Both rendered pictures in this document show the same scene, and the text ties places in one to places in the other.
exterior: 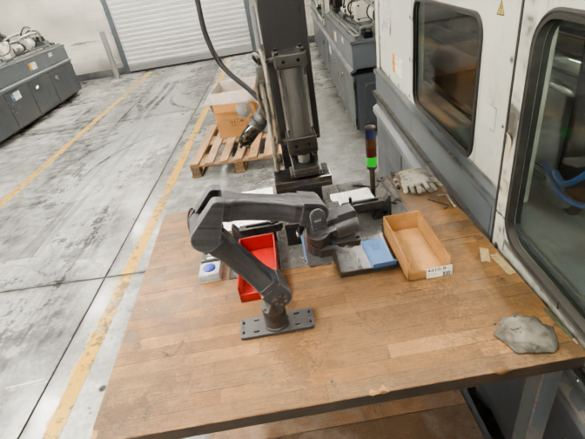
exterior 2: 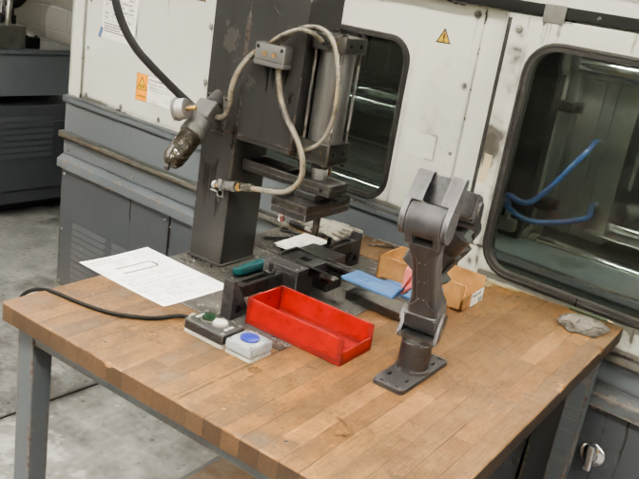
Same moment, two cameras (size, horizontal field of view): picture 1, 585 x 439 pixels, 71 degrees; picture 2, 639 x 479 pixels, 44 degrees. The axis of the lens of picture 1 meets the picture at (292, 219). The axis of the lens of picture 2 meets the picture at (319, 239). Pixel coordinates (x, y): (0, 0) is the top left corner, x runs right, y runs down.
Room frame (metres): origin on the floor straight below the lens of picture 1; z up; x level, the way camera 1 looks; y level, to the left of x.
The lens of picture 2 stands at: (0.20, 1.43, 1.64)
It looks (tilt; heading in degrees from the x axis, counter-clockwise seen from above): 19 degrees down; 303
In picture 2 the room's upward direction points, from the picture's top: 9 degrees clockwise
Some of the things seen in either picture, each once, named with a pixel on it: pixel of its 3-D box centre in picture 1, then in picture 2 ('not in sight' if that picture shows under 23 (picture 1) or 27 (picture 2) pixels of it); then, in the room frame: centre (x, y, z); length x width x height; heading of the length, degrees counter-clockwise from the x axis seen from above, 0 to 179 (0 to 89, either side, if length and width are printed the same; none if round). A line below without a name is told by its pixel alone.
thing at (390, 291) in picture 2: not in sight; (377, 279); (0.98, -0.05, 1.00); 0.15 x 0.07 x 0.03; 0
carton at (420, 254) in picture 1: (415, 244); (430, 278); (1.00, -0.36, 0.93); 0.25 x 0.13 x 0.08; 0
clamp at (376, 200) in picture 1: (362, 207); (336, 252); (1.23, -0.25, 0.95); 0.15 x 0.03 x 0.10; 90
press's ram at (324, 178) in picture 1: (295, 140); (294, 153); (1.27, -0.05, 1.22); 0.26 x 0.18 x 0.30; 0
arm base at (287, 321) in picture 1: (274, 314); (414, 355); (0.80, 0.09, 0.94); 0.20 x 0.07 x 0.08; 90
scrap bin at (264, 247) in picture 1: (258, 265); (309, 323); (1.03, 0.13, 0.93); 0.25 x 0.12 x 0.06; 0
